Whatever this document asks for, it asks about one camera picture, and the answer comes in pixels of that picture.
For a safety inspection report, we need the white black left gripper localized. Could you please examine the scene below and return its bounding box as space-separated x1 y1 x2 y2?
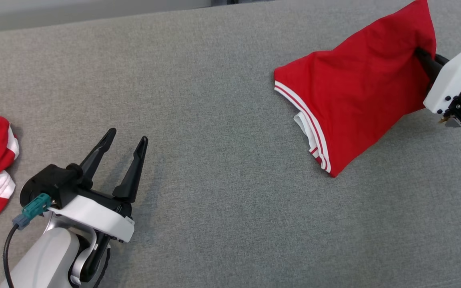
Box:
48 128 149 244

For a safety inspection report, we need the red white basketball jersey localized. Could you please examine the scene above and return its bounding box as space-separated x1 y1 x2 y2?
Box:
274 0 437 178

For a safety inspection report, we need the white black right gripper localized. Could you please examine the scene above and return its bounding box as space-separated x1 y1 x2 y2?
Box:
415 44 461 115

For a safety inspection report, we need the teal cable connector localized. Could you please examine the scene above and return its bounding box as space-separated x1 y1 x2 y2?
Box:
12 193 52 230

